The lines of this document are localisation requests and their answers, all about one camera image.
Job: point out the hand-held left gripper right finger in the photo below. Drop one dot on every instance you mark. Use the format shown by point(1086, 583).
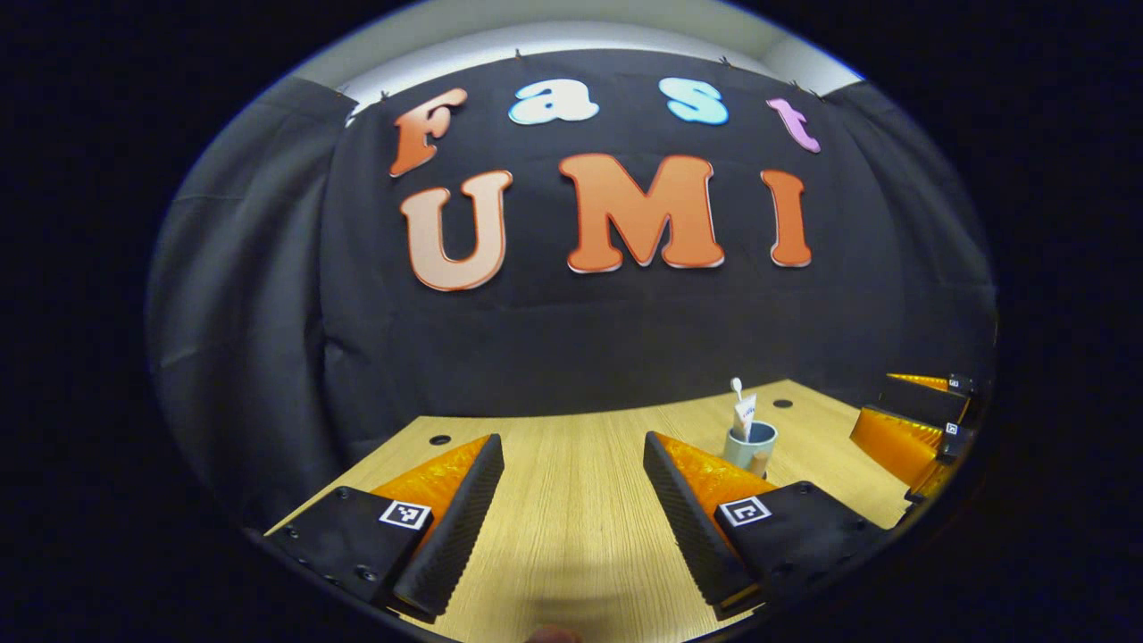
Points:
point(683, 527)

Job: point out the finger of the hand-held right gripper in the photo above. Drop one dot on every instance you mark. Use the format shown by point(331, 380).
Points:
point(924, 397)
point(893, 442)

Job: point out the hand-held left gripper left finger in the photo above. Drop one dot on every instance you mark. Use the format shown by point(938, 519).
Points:
point(455, 527)

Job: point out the white toothpaste tube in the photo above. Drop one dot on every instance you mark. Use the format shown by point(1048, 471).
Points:
point(745, 413)

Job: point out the white toothbrush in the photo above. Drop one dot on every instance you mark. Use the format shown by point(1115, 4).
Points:
point(737, 387)

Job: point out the wooden desktop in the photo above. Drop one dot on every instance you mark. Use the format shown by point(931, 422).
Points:
point(571, 500)

